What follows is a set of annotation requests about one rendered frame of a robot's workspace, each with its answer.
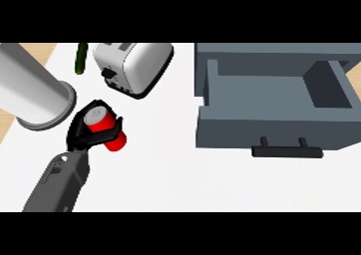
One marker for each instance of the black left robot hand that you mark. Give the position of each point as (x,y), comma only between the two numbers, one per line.
(84,134)

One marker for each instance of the red can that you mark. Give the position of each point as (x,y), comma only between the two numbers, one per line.
(107,126)

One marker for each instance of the white cylindrical appliance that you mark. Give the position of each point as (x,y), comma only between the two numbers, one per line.
(25,89)

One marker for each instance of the silver toaster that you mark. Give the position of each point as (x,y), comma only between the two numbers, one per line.
(133,66)

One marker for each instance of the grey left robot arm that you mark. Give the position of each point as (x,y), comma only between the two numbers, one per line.
(59,184)

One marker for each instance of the grey open drawer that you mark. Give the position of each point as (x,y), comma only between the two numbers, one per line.
(281,113)

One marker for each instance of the dark green cucumber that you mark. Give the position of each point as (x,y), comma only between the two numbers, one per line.
(80,59)

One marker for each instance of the grey cabinet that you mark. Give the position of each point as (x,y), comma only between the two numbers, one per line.
(281,56)

